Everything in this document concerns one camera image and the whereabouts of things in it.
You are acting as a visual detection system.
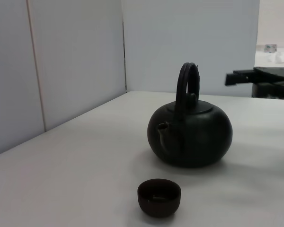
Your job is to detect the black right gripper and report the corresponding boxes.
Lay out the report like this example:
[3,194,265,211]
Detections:
[224,67,284,98]

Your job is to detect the black round teapot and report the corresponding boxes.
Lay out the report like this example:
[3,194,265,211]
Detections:
[147,61,234,169]

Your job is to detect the small dark teacup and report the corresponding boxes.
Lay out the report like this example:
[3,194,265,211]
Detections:
[137,178,182,218]

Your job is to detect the black teapot lid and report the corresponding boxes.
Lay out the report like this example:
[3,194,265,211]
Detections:
[166,92,214,114]

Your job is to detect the small box with green print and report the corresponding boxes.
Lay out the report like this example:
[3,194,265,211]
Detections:
[256,44,278,54]

